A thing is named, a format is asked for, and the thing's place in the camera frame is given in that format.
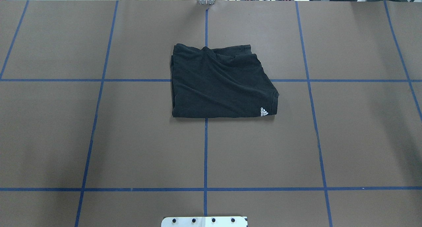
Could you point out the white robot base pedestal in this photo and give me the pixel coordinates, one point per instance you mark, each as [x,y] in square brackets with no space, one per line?
[205,221]

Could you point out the black graphic t-shirt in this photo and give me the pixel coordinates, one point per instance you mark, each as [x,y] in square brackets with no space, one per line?
[220,83]

